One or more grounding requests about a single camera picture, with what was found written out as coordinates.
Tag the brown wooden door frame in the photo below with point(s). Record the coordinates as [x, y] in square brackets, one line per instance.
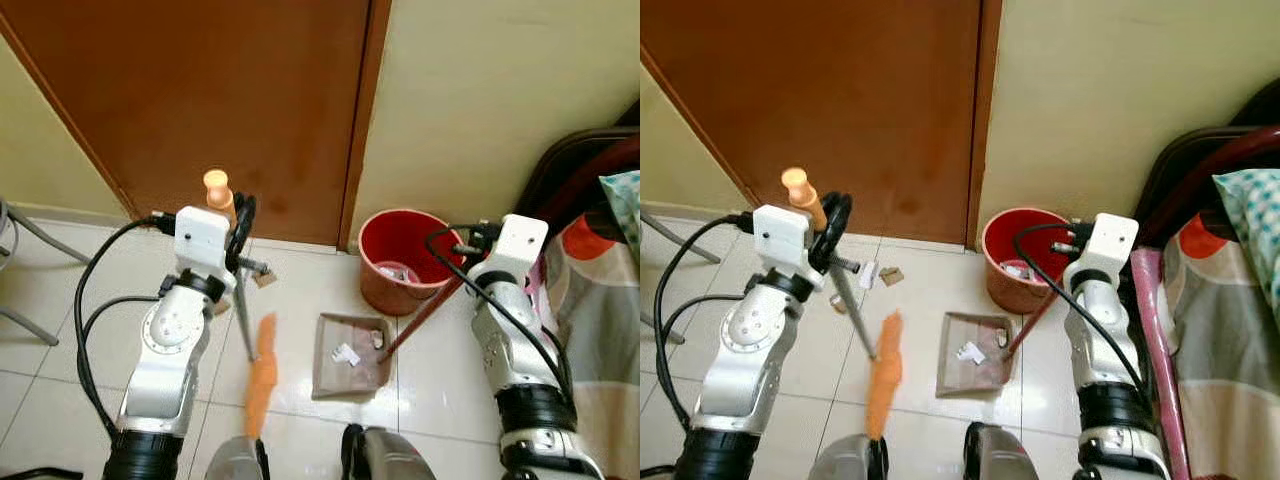
[986, 80]
[371, 80]

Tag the dark wooden bed headboard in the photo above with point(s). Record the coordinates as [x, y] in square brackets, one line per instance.
[1180, 160]
[560, 165]

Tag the teal checked pillow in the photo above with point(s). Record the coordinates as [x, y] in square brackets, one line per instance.
[1255, 215]
[625, 205]

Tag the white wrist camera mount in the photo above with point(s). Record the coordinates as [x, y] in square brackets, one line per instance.
[520, 245]
[1112, 240]
[200, 240]
[778, 240]

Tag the orange broom with metal pole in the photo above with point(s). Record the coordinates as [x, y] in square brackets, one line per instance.
[260, 385]
[884, 385]

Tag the small tan paper scrap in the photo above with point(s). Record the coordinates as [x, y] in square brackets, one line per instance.
[222, 306]
[839, 302]

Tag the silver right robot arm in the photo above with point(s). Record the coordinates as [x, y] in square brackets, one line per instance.
[505, 345]
[1095, 310]

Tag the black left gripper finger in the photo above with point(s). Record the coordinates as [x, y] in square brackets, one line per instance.
[846, 212]
[251, 215]

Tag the white trash in bucket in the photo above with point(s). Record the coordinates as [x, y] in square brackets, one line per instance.
[1018, 270]
[398, 270]

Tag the patterned grey orange bedsheet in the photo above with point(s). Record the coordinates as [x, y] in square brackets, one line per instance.
[1230, 350]
[600, 350]

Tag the brown paper scrap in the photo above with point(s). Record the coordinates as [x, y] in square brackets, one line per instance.
[265, 279]
[892, 276]

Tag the grey robot right leg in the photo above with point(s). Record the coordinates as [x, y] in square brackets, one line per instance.
[1005, 460]
[390, 460]

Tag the brown wooden door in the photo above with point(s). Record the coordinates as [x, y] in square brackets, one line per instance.
[830, 90]
[200, 90]

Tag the red plastic bucket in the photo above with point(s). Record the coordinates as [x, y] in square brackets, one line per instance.
[385, 295]
[1005, 295]

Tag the grey robot leg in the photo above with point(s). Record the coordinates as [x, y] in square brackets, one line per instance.
[845, 462]
[390, 460]
[1005, 460]
[235, 462]

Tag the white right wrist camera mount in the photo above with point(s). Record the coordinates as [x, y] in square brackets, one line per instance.
[1112, 240]
[520, 245]

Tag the white paper scrap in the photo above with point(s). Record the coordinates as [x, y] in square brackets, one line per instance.
[868, 276]

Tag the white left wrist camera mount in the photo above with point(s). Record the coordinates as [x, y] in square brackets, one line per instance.
[778, 240]
[200, 240]

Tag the grey robot left leg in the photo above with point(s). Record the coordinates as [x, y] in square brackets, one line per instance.
[235, 462]
[845, 462]

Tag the pink bed rail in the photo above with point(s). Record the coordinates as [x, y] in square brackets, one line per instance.
[1160, 380]

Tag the white crumpled paper piece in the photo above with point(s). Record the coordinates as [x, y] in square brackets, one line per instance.
[970, 352]
[346, 353]

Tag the grey metal chair frame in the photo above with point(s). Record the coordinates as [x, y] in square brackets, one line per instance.
[690, 245]
[45, 240]

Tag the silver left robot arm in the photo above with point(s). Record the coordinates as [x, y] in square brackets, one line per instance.
[165, 340]
[740, 340]

